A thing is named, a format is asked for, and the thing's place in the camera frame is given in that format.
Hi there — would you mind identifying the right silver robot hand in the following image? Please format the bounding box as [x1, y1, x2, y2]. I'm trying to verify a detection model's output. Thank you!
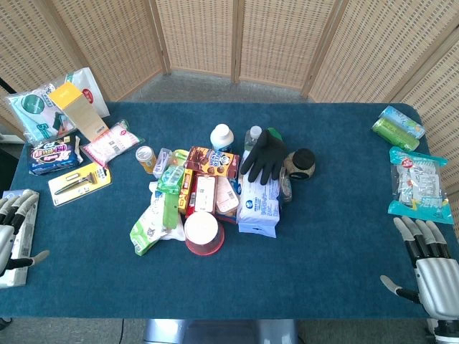
[379, 216, 459, 320]

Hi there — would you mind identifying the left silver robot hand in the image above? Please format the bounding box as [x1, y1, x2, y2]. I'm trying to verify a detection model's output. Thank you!
[0, 189, 50, 277]

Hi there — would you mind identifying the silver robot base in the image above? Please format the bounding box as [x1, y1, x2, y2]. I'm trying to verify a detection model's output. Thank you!
[142, 318, 299, 344]

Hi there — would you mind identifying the pink white plastic packet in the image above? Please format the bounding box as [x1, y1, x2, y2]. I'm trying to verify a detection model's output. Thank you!
[80, 119, 146, 169]

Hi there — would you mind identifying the green white wipes pack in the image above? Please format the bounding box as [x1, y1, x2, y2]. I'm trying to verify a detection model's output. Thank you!
[129, 181, 186, 257]

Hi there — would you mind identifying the white bag with red label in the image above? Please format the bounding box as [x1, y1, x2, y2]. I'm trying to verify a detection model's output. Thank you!
[64, 67, 111, 119]

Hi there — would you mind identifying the razor on yellow card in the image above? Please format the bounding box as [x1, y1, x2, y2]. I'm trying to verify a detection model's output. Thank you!
[47, 162, 113, 208]

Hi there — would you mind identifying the dark purple sanitary pad pack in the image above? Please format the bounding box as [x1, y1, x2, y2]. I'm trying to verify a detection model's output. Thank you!
[27, 134, 84, 176]

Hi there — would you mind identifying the blue table cloth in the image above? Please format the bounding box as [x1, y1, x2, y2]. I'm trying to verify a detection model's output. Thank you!
[0, 102, 459, 320]

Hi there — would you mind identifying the pastel cloth pack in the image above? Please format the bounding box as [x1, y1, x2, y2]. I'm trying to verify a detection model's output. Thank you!
[5, 83, 77, 144]

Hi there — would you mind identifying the yellow and tan box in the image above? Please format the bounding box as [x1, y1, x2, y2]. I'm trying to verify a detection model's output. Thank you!
[48, 81, 110, 143]

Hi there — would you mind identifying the green tube pack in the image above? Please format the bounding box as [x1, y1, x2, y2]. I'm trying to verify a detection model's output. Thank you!
[371, 118, 420, 152]

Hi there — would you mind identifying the yellow jar with silver lid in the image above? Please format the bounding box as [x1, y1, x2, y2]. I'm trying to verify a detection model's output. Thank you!
[135, 145, 158, 175]

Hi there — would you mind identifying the blue tube pack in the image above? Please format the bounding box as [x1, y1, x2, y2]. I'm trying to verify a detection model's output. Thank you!
[379, 105, 427, 140]

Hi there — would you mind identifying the green toothbrush blister pack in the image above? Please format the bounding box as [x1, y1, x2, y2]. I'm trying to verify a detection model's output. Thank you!
[156, 149, 190, 230]

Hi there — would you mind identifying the clear small blister pack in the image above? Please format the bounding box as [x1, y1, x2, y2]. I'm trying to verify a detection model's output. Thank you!
[152, 147, 174, 179]

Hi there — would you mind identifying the dark round speckled jar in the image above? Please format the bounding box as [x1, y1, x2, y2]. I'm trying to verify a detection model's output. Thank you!
[283, 148, 317, 181]

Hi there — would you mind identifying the yellow and red box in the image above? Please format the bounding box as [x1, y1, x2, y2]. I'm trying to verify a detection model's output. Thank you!
[177, 168, 195, 216]

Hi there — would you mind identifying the white wet wipes pack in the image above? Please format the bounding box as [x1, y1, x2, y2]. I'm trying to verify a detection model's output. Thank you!
[236, 150, 281, 239]

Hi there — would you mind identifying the white lidded red cup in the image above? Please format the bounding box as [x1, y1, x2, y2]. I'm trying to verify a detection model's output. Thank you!
[183, 211, 226, 257]

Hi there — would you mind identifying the red pack with white label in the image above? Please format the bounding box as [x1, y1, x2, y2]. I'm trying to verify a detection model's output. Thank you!
[185, 173, 218, 218]

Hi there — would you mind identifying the black rubber work glove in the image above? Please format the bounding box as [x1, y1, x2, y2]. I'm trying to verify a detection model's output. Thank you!
[240, 129, 288, 186]

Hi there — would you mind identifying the brown chocolate biscuit box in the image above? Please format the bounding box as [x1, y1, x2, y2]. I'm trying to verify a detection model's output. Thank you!
[184, 145, 240, 179]

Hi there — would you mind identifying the pink labelled pack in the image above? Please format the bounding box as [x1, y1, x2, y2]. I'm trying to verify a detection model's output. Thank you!
[214, 175, 240, 217]

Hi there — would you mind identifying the clear water bottle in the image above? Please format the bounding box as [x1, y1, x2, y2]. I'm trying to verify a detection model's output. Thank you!
[244, 125, 263, 153]

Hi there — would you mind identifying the white plastic bottle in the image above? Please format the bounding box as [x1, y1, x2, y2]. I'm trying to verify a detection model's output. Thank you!
[209, 123, 235, 153]

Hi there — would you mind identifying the wicker folding screen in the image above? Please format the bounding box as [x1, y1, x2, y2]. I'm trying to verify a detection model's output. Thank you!
[0, 0, 459, 241]

